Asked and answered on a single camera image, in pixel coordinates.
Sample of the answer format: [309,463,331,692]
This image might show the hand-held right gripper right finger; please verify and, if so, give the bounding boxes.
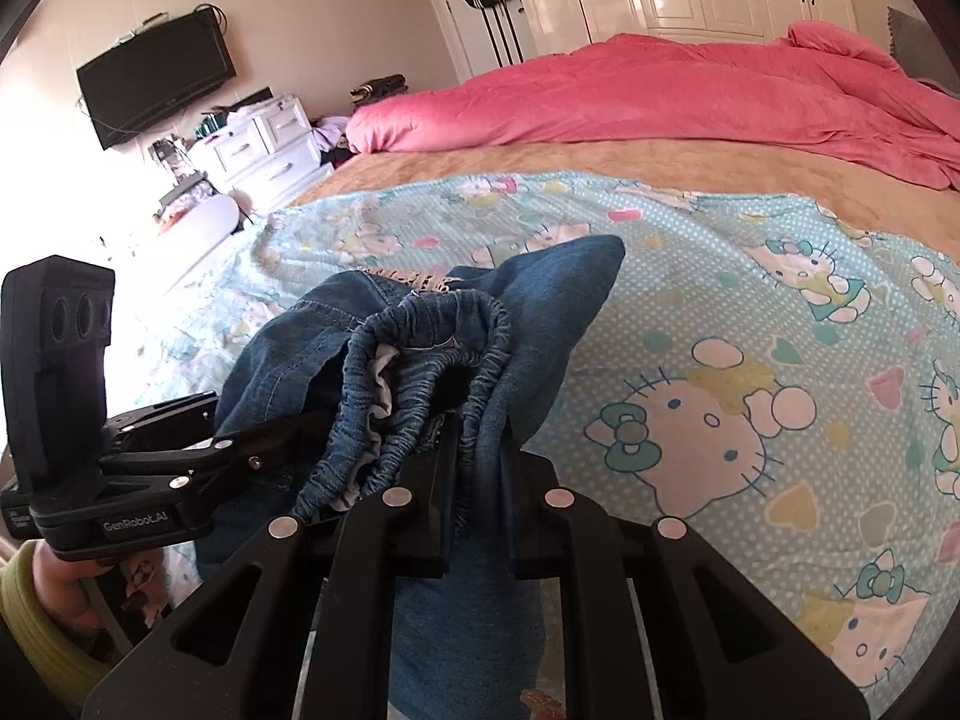
[504,446,876,720]

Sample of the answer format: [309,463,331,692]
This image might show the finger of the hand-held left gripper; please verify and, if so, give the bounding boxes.
[97,411,342,518]
[101,390,220,460]

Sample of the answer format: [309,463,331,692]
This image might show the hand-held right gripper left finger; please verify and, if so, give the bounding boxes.
[81,431,460,720]

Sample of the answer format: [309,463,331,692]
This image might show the denim pants with lace trim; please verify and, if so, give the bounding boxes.
[217,234,627,720]

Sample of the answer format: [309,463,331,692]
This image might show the person's left forearm green sleeve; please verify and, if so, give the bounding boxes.
[0,538,85,692]

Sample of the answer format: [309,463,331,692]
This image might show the person's left hand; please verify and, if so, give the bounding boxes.
[34,542,164,640]

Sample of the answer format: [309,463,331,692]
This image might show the white rounded seat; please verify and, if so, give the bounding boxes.
[160,195,242,272]

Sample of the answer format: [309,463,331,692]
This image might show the white dresser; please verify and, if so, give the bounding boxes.
[187,94,332,212]

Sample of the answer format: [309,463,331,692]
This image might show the cyan cat printed blanket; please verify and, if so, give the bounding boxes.
[124,172,960,698]

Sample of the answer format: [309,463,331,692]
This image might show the lilac cloth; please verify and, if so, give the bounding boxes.
[310,116,355,156]

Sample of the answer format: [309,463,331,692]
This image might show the tan bed sheet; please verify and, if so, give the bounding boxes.
[289,136,960,265]

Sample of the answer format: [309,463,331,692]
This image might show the dark brown handbag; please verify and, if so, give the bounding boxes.
[351,75,410,103]

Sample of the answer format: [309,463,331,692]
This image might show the pink duvet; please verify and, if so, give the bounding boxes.
[345,19,960,192]

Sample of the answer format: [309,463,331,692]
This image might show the grey cushion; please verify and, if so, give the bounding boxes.
[887,6,935,85]

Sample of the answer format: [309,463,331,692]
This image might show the black wall television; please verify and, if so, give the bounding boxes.
[76,9,238,152]

